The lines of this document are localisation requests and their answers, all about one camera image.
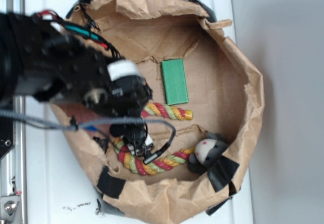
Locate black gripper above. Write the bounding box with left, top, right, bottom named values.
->
left=83, top=59, right=153, bottom=158

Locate multicolored twisted rope toy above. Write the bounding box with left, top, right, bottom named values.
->
left=113, top=103, right=195, bottom=175

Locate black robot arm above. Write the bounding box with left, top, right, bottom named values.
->
left=1, top=12, right=152, bottom=159

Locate green rectangular block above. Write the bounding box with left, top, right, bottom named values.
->
left=161, top=59, right=189, bottom=105

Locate grey plush animal toy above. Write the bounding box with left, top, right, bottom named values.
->
left=187, top=132, right=228, bottom=174

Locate brown paper bag bin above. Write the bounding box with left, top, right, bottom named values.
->
left=65, top=0, right=264, bottom=223

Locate white plastic tray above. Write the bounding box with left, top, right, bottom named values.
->
left=24, top=0, right=254, bottom=224

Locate grey braided cable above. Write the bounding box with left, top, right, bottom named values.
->
left=0, top=109, right=177, bottom=164

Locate red green wire bundle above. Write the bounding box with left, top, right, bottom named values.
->
left=31, top=10, right=125, bottom=59

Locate aluminium frame rail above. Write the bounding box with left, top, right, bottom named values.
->
left=1, top=0, right=27, bottom=223

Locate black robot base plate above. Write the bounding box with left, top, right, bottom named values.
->
left=0, top=117, right=14, bottom=160

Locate metal corner bracket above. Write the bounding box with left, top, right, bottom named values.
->
left=1, top=195, right=23, bottom=224

